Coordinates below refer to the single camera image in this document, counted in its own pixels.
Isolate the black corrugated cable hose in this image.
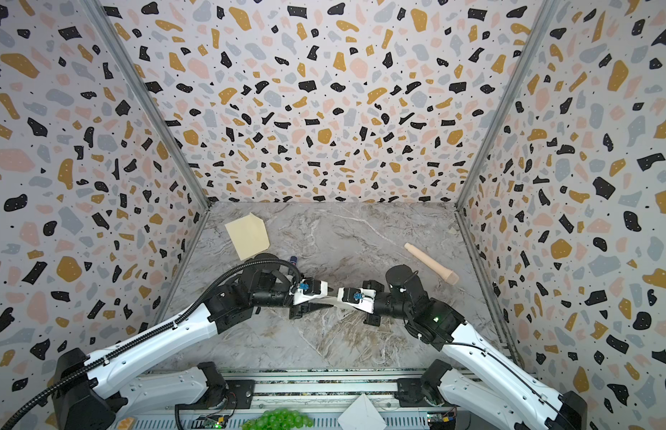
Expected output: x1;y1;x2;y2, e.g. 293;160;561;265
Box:
0;257;304;430

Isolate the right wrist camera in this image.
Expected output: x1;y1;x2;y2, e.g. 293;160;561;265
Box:
337;288;377;314

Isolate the small circuit board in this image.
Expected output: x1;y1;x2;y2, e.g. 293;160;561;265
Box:
194;414;230;429
427;412;456;430

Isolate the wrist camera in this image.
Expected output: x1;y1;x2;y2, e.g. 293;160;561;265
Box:
293;278;329;306
337;288;377;314

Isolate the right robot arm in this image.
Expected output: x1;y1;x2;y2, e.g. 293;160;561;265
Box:
345;265;588;429

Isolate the small wooden block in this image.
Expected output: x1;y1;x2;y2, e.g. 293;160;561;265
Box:
114;417;137;430

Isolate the small circuit board right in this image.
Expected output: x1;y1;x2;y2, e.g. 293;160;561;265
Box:
427;412;456;430

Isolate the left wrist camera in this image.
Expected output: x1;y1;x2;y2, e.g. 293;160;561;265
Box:
293;278;329;306

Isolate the right aluminium corner post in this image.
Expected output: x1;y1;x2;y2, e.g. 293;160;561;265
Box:
456;0;560;213

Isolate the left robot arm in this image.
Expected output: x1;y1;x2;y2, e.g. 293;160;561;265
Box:
52;254;329;429

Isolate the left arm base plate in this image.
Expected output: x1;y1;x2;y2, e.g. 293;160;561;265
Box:
175;379;256;410

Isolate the small circuit board left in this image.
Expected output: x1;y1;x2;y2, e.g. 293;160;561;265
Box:
194;414;230;429

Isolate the left aluminium corner post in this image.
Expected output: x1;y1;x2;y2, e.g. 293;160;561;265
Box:
80;1;210;211

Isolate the wooden stamp handle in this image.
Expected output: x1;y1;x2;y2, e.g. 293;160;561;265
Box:
404;243;460;285

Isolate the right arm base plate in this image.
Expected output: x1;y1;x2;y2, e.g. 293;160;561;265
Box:
395;378;456;408

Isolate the green grape bunch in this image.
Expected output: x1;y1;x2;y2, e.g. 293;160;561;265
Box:
241;408;314;430

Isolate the cream yellow envelope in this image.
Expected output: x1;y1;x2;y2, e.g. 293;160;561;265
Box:
225;213;270;261

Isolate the aluminium corner post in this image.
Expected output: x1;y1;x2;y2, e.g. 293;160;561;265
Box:
80;1;210;211
456;0;560;213

